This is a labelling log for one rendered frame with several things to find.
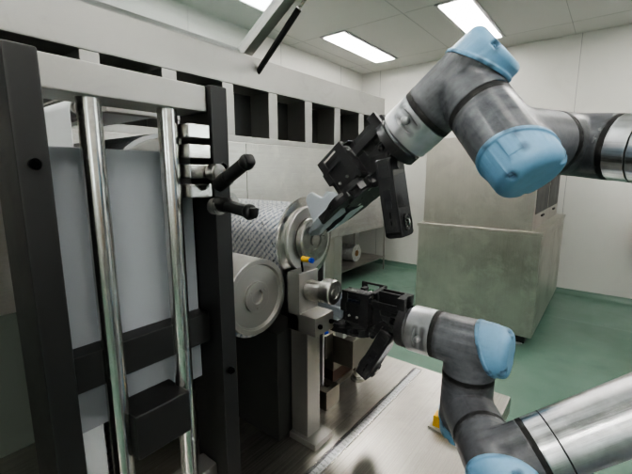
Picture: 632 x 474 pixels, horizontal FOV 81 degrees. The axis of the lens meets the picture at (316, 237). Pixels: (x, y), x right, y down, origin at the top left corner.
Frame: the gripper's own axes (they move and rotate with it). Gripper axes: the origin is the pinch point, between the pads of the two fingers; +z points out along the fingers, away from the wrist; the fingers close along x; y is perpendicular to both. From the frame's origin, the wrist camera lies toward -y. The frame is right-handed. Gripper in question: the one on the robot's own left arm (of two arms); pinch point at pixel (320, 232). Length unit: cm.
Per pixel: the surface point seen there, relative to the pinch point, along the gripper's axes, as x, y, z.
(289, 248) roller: 4.3, 0.2, 4.0
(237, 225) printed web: 4.9, 10.2, 11.4
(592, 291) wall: -451, -112, 53
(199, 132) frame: 28.8, 4.4, -15.6
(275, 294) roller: 6.7, -4.9, 9.7
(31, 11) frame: 26, 51, 6
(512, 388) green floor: -201, -98, 81
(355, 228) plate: -69, 15, 35
